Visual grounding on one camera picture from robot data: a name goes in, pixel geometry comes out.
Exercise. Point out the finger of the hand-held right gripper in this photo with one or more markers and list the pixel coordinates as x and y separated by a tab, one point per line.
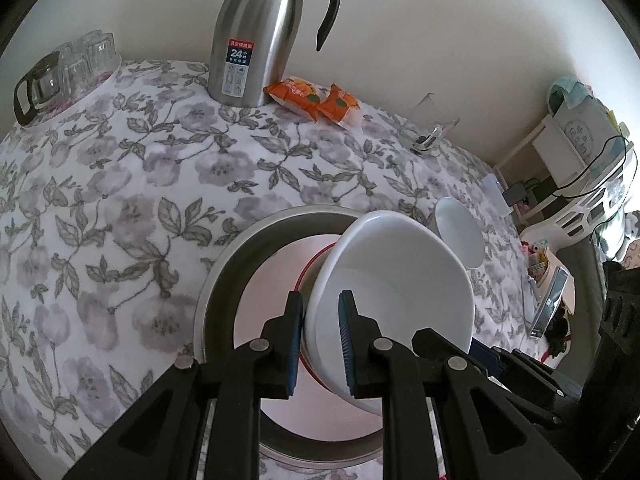
487	358

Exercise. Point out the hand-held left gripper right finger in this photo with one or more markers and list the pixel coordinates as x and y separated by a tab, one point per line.
346	345

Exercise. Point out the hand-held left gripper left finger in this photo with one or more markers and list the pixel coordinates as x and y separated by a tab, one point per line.
295	340

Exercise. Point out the strawberry print bowl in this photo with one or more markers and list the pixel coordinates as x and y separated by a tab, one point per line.
270	285

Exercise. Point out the round metal plate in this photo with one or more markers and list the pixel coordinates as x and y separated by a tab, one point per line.
220	280

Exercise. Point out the grey framed flat panel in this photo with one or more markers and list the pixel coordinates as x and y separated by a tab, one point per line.
550	302

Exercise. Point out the small white bowl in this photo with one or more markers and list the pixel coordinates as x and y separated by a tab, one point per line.
460	235

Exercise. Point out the white plastic basket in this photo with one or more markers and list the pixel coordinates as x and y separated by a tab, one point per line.
600	205

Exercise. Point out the white translucent box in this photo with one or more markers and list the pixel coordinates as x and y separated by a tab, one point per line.
492	192

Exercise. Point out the white shelf unit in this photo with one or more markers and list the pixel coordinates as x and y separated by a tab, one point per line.
550	145

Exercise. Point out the orange snack packet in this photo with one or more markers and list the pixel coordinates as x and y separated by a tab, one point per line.
295	95
342	107

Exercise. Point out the clear glass cup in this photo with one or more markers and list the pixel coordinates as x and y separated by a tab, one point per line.
425	120

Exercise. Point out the white and teal bag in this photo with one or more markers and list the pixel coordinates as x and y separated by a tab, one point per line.
580	115

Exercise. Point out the white tray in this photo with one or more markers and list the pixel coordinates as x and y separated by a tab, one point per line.
100	85

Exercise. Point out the stainless steel thermos jug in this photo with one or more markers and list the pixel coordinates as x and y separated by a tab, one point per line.
260	20

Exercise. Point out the clear drinking glass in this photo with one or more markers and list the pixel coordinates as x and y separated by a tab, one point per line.
77	75
72	47
102	52

